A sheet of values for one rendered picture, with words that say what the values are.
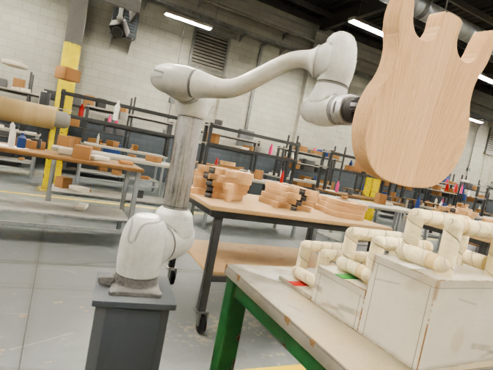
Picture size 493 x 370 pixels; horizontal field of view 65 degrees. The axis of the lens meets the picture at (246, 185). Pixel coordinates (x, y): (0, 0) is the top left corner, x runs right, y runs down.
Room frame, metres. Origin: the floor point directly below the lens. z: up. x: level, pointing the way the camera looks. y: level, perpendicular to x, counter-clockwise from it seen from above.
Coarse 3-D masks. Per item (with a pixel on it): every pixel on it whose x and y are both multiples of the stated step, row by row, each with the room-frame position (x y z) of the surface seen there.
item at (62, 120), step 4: (56, 112) 0.55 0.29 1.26; (60, 112) 0.55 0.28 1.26; (64, 112) 0.56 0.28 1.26; (56, 116) 0.55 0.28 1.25; (60, 116) 0.55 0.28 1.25; (64, 116) 0.55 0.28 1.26; (68, 116) 0.56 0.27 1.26; (56, 120) 0.55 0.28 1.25; (60, 120) 0.55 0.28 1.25; (64, 120) 0.55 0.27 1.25; (68, 120) 0.56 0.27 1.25; (56, 124) 0.55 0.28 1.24; (60, 124) 0.55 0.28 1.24; (64, 124) 0.55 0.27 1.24; (68, 124) 0.56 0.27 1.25
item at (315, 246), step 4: (304, 240) 1.06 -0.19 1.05; (308, 240) 1.07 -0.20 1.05; (300, 244) 1.06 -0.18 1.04; (304, 244) 1.04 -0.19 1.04; (308, 244) 1.04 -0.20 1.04; (312, 244) 1.05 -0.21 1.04; (316, 244) 1.06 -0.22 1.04; (320, 244) 1.07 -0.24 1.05; (324, 244) 1.07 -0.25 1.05; (328, 244) 1.08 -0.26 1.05; (332, 244) 1.09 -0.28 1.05; (336, 244) 1.10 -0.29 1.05; (340, 244) 1.11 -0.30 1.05; (312, 248) 1.05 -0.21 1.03; (316, 248) 1.06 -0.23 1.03; (320, 248) 1.06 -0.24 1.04; (324, 248) 1.07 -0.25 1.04; (328, 248) 1.08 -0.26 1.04; (332, 248) 1.09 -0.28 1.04; (336, 248) 1.09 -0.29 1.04; (340, 248) 1.10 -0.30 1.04; (316, 252) 1.07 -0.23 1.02
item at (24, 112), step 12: (0, 96) 0.52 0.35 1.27; (0, 108) 0.51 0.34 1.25; (12, 108) 0.52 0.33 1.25; (24, 108) 0.53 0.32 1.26; (36, 108) 0.53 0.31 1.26; (48, 108) 0.54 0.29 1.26; (12, 120) 0.53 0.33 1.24; (24, 120) 0.53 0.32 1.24; (36, 120) 0.53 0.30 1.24; (48, 120) 0.54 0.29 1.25
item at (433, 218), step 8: (416, 208) 0.78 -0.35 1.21; (416, 216) 0.76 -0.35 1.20; (424, 216) 0.77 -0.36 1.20; (432, 216) 0.78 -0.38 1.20; (440, 216) 0.80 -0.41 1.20; (448, 216) 0.81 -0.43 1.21; (456, 216) 0.83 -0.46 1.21; (464, 216) 0.85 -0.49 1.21; (424, 224) 0.78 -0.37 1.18; (432, 224) 0.79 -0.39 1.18; (440, 224) 0.80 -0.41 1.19
